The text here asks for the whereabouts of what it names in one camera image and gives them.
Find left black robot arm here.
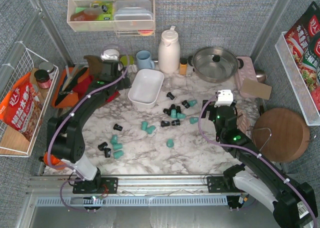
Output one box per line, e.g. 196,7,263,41
46,60,130,181

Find red lid jar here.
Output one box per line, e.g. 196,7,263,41
34,69,52,89

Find purple cable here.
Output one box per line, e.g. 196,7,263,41
46,46,136,211
197,92,318,228

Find green lid sugar jar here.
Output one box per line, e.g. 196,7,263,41
120,55,138,73

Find wire hanger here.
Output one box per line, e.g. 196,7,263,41
251,127,272,151

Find green label bottle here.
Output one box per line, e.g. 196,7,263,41
89,1,114,21

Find round wooden board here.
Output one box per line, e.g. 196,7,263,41
254,108,310,163

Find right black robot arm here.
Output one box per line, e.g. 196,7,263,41
199,98,319,228

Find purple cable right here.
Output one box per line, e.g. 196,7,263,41
197,92,318,228

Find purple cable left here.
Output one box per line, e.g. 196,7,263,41
46,46,136,211

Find white handle knife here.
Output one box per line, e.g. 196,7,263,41
61,64,79,91

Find black kitchen knife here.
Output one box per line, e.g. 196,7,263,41
54,67,89,107

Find steel pot with lid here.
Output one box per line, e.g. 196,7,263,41
188,46,244,84

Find pink tray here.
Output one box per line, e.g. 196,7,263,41
234,56,258,98

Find orange tray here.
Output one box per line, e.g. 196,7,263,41
51,65,91,109

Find white storage basket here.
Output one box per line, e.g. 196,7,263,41
127,69,165,110

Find white thermos jug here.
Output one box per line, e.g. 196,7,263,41
158,25,181,74

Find red cloth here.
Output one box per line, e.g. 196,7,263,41
72,75,120,103

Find steel lid jar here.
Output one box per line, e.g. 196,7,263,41
38,61,55,74

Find black capsule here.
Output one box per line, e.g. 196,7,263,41
113,123,123,131
181,100,190,109
104,148,112,158
166,92,176,100
171,119,181,126
160,120,171,128
97,142,108,151

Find brown cloth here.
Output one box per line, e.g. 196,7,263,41
83,55,104,77

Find clear wall shelf bin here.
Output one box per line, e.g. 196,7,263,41
67,0,156,36

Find clear plastic food containers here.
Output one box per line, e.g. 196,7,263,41
113,0,154,31

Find cardboard piece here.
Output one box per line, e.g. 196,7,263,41
240,78,272,100

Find yellow spice jar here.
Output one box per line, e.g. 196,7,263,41
179,58,188,76

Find orange striped white bowl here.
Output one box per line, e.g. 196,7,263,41
100,48,120,61

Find light blue mug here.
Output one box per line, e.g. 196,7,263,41
136,50,155,70

